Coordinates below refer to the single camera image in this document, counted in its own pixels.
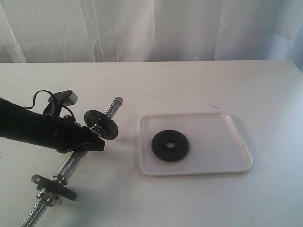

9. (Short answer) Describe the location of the black plate bar end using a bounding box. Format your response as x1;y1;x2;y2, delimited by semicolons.
31;175;78;201
84;110;118;140

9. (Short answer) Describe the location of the chrome spinlock collar nut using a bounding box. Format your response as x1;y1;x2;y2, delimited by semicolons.
37;191;62;207

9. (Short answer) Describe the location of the chrome dumbbell bar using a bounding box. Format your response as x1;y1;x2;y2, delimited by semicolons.
20;97;123;227

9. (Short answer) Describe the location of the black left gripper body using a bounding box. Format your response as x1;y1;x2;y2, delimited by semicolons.
47;118;95;153

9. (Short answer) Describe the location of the white plastic tray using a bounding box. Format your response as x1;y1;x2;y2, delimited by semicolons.
139;113;253;176

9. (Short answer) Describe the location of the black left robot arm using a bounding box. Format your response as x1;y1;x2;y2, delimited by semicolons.
0;98;105;153

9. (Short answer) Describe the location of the black weight plate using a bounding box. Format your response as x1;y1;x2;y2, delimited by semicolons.
151;130;189;162

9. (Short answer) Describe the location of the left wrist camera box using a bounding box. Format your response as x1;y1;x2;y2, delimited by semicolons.
48;90;78;106

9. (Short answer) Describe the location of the white curtain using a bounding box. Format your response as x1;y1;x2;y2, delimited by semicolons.
0;0;303;65

